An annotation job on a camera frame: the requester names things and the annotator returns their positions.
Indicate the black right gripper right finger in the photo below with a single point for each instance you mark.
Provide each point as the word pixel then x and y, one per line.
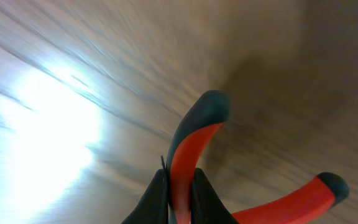
pixel 206 207

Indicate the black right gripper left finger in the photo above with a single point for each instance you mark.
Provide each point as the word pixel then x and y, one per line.
pixel 153 205

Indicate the red handled pliers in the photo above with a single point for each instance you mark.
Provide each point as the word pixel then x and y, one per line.
pixel 194 133

